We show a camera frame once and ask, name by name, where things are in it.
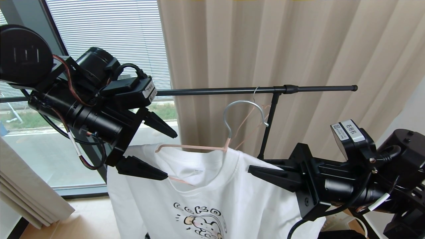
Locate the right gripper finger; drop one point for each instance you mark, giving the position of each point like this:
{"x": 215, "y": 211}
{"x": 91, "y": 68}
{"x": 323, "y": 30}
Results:
{"x": 282, "y": 181}
{"x": 289, "y": 165}

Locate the black garment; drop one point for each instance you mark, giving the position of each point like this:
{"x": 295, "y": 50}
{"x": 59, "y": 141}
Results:
{"x": 342, "y": 235}

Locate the pink clothes hanger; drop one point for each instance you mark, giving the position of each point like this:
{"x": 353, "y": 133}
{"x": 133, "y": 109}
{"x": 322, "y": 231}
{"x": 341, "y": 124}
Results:
{"x": 245, "y": 121}
{"x": 192, "y": 147}

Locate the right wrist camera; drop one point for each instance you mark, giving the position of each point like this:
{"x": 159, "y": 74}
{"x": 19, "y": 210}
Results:
{"x": 352, "y": 139}

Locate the white printed t-shirt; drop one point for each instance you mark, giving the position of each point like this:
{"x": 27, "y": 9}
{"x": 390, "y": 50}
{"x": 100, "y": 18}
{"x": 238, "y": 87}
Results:
{"x": 249, "y": 192}

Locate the black clothes rack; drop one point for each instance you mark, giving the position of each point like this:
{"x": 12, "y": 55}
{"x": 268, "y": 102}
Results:
{"x": 215, "y": 90}

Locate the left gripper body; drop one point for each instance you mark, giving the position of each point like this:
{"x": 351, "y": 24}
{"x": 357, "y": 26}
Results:
{"x": 83, "y": 116}

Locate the beige curtain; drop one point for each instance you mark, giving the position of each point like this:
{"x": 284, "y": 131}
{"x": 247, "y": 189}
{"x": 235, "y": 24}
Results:
{"x": 265, "y": 39}
{"x": 26, "y": 192}

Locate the white laundry basket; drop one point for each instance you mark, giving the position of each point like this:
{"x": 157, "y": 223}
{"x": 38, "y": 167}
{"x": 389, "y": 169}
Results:
{"x": 335, "y": 222}

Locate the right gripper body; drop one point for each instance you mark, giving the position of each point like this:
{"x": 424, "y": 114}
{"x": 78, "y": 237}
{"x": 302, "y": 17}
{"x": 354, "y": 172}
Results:
{"x": 338, "y": 186}

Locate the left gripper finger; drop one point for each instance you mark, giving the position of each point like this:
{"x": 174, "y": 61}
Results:
{"x": 157, "y": 124}
{"x": 136, "y": 167}

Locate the window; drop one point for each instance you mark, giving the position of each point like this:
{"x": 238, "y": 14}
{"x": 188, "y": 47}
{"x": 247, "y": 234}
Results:
{"x": 132, "y": 33}

